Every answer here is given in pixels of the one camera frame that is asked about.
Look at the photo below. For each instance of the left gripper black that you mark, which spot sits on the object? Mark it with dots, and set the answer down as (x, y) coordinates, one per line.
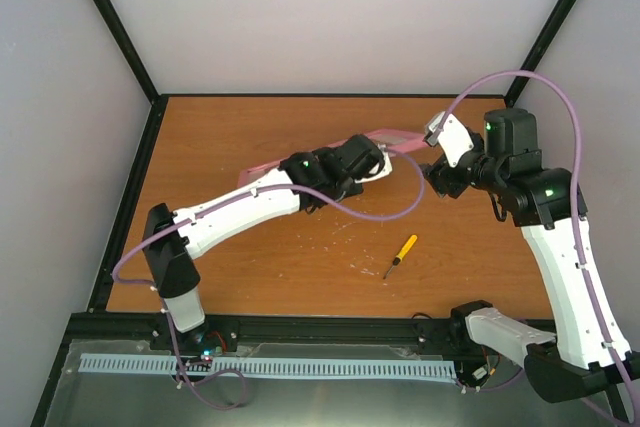
(320, 155)

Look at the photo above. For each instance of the right black corner post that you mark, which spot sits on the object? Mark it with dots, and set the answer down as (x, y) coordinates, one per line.
(547, 34)

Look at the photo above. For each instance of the yellow handled screwdriver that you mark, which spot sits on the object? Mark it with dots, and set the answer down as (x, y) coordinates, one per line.
(401, 254)

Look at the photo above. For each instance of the pink wooden picture frame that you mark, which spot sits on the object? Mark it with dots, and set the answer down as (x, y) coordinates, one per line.
(402, 141)

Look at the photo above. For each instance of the black corner post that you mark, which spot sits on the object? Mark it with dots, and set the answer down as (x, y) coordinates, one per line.
(547, 34)
(114, 24)

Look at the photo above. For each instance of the light blue slotted cable duct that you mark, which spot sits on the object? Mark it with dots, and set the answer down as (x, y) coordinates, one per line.
(274, 368)

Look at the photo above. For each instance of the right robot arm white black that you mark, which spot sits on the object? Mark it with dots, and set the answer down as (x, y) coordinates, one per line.
(588, 352)

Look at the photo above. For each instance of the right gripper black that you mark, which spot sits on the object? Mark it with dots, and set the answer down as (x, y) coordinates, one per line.
(441, 179)

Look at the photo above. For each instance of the left black corner post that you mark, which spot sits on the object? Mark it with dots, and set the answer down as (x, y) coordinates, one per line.
(114, 24)

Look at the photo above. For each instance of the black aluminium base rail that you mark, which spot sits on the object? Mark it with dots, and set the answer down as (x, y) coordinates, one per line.
(422, 335)

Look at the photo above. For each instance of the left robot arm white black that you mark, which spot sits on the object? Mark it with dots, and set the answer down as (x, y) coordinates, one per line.
(171, 258)

